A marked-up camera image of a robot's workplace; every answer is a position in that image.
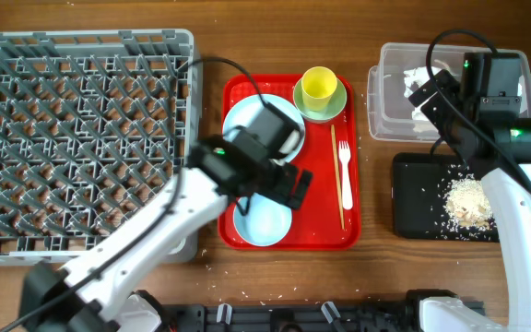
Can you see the black waste tray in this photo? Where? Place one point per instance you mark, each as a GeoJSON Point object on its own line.
{"type": "Point", "coordinates": [423, 206]}

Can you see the large light blue plate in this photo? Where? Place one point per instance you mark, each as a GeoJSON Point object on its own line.
{"type": "Point", "coordinates": [244, 112]}

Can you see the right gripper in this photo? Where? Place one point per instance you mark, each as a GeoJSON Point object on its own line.
{"type": "Point", "coordinates": [432, 110]}

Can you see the white plastic fork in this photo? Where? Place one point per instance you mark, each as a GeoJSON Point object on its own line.
{"type": "Point", "coordinates": [344, 155]}

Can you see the green saucer bowl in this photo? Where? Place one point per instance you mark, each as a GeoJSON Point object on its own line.
{"type": "Point", "coordinates": [335, 106]}

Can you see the red serving tray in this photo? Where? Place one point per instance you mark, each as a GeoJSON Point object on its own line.
{"type": "Point", "coordinates": [317, 225]}

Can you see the clear plastic bin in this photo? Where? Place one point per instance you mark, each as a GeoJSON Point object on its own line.
{"type": "Point", "coordinates": [389, 112]}

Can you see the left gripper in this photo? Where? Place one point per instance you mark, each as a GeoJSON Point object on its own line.
{"type": "Point", "coordinates": [276, 187]}

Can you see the grey dishwasher rack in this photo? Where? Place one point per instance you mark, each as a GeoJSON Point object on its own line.
{"type": "Point", "coordinates": [92, 124]}

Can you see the wooden chopstick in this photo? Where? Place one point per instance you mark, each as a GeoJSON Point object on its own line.
{"type": "Point", "coordinates": [337, 176]}

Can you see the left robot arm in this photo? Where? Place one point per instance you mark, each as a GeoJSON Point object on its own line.
{"type": "Point", "coordinates": [90, 292]}

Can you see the food scraps and rice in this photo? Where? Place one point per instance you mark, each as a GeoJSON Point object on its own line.
{"type": "Point", "coordinates": [466, 213]}

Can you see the small light blue bowl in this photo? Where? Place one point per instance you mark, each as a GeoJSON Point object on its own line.
{"type": "Point", "coordinates": [261, 221]}

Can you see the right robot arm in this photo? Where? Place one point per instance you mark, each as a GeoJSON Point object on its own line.
{"type": "Point", "coordinates": [505, 176]}

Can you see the yellow plastic cup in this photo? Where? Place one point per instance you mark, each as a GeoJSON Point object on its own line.
{"type": "Point", "coordinates": [318, 85]}

